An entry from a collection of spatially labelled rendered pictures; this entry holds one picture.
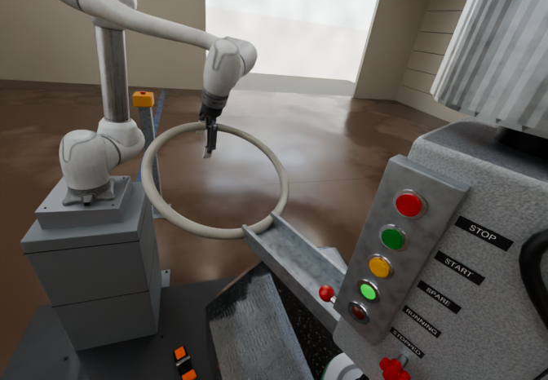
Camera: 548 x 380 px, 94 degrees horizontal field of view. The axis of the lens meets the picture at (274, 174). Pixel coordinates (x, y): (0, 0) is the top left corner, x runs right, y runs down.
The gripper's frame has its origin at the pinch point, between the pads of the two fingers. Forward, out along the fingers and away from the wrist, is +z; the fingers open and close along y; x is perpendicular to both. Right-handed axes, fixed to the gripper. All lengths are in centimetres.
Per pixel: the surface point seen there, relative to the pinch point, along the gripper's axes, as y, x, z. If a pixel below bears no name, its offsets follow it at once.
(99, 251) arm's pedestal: 18, -39, 47
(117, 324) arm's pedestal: 38, -36, 96
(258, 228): 46.1, 4.7, -10.6
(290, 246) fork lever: 54, 12, -12
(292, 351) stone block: 78, 12, 9
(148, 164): 19.6, -22.5, -10.7
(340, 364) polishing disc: 85, 18, -3
